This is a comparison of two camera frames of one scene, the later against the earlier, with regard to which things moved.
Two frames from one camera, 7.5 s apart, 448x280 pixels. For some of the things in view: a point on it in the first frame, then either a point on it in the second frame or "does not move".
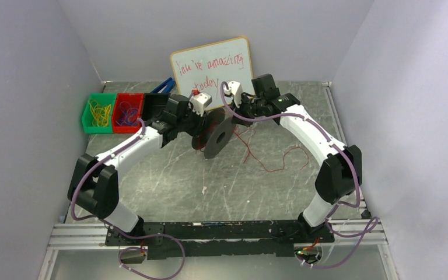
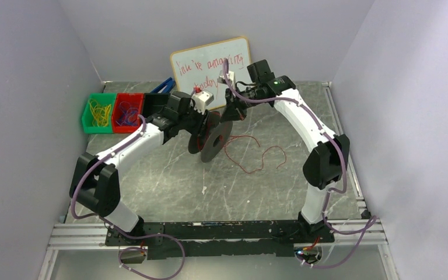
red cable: [248, 150] → [262, 156]
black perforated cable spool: [216, 133] does not move
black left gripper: [199, 126] does not move
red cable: [202, 146] does not move
